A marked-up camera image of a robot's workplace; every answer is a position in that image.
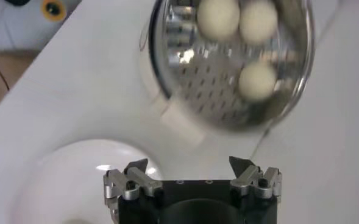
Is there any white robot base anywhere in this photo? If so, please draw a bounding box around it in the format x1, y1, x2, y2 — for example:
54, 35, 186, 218
0, 0, 82, 52

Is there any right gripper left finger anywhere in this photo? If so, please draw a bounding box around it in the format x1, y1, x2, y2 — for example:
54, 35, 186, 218
102, 158, 165, 201

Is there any white steamed baozi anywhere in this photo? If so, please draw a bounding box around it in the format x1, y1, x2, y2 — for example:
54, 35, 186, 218
238, 61, 278, 101
196, 0, 241, 42
238, 0, 279, 45

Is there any white electric cooker base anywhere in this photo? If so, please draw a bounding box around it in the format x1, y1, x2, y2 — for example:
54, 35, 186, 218
137, 12, 171, 106

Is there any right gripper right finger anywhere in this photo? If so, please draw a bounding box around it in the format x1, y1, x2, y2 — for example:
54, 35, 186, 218
229, 156, 283, 200

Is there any stainless steel steamer basket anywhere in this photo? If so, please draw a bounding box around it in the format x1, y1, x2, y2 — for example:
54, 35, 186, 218
148, 0, 316, 145

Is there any white round plate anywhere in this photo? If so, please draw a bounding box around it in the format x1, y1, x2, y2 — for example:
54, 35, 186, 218
10, 139, 165, 224

